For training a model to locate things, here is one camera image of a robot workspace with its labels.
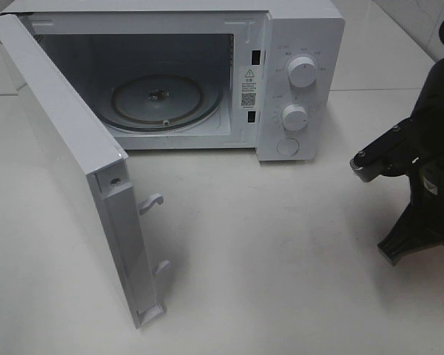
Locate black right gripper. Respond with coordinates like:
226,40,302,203
377,162,444,267

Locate round white door release button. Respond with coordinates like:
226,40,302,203
277,138,300,156

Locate white microwave door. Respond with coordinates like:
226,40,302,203
0,15,170,327

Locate white lower microwave knob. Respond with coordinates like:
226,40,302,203
281,104,309,132

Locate white microwave knob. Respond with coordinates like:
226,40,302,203
281,104,309,132
287,54,317,88

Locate white upper microwave knob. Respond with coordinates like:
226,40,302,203
287,54,317,88

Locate white microwave oven body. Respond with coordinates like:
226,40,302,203
0,1,345,161

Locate white warning label sticker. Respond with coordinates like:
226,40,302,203
238,65,261,109

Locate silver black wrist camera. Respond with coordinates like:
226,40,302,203
349,118,432,183

